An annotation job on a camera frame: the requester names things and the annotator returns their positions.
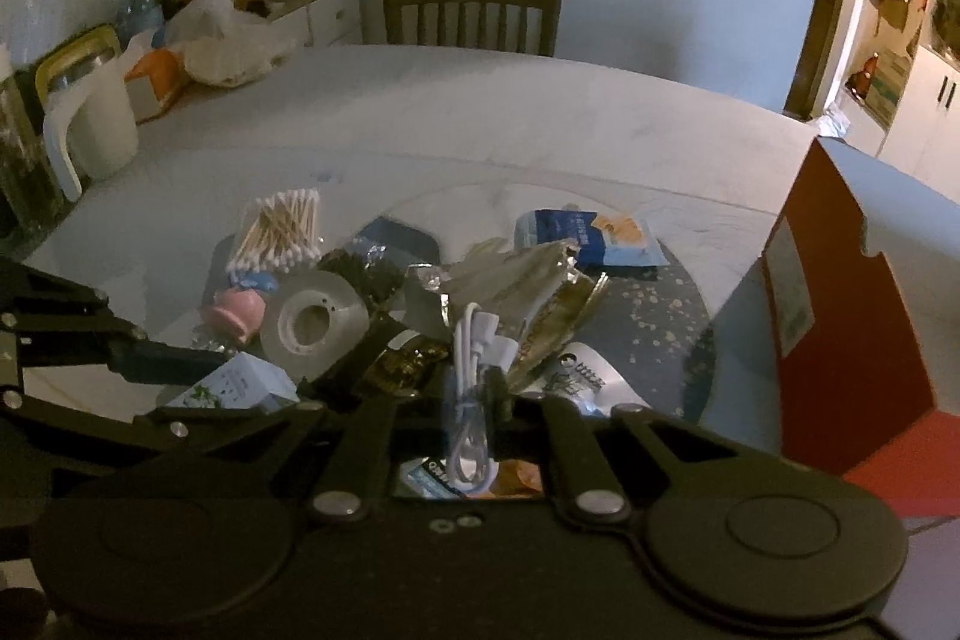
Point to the clear tape roll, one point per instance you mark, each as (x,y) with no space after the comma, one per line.
(311,322)

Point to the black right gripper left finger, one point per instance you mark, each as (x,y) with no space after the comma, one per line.
(363,392)

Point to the small white blue box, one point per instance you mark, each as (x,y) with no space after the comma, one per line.
(244,383)

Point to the white plastic sachet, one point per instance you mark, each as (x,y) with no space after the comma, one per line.
(582,375)

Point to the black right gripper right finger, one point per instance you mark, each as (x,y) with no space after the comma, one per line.
(550,432)

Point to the cotton swab pack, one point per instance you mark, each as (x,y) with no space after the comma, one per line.
(278,233)

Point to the clear plastic bottle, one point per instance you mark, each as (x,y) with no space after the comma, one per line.
(136,16)

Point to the white plastic bag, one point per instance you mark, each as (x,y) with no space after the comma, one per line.
(223,47)

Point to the white plastic pitcher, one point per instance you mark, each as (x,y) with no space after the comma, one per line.
(90,129)

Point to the silver foil snack bag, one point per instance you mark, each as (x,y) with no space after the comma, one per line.
(539,294)

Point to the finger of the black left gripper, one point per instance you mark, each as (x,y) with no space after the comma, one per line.
(54,322)
(47,430)

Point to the orange snack packet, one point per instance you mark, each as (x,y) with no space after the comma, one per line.
(155,83)

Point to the white drawer cabinet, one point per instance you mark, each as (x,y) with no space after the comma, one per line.
(318,23)

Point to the dark wooden chair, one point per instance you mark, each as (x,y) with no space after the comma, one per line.
(520,26)

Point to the red and white cardboard box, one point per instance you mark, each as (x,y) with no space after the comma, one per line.
(839,349)

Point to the blue white tissue pack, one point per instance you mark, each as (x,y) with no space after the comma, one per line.
(607,241)

